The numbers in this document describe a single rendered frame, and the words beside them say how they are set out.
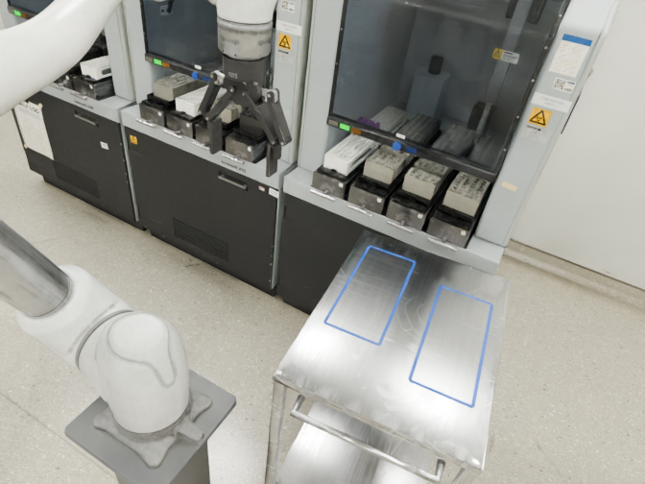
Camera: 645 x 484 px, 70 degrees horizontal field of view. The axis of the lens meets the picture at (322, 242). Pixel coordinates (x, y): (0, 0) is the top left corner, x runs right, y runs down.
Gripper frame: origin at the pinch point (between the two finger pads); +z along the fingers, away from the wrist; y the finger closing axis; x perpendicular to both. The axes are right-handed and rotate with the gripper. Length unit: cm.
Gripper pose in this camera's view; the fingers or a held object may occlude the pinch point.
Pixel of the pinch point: (243, 157)
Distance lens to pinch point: 95.0
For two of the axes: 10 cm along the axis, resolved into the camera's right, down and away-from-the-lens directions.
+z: -1.2, 7.7, 6.2
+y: 8.7, 3.8, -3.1
